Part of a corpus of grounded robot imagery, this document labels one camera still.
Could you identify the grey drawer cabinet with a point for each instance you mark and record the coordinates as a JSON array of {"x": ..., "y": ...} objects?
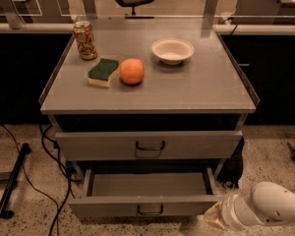
[{"x": 204, "y": 93}]

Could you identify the gold patterned soda can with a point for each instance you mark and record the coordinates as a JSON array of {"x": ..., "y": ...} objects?
[{"x": 84, "y": 38}]

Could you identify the black floor stand bar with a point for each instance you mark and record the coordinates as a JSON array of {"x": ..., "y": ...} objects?
[{"x": 4, "y": 213}]

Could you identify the white bowl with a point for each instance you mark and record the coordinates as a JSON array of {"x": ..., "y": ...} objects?
[{"x": 172, "y": 51}]

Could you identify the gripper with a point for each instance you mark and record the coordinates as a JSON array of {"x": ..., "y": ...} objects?
[{"x": 228, "y": 210}]

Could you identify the orange fruit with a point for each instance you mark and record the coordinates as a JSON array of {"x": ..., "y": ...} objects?
[{"x": 132, "y": 71}]

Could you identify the grey drawer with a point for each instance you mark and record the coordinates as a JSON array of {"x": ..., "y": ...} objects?
[
  {"x": 151, "y": 194},
  {"x": 148, "y": 145}
]

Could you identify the green yellow sponge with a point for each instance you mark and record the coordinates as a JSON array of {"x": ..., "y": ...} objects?
[{"x": 103, "y": 73}]

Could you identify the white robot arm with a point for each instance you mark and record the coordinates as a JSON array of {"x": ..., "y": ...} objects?
[{"x": 267, "y": 204}]

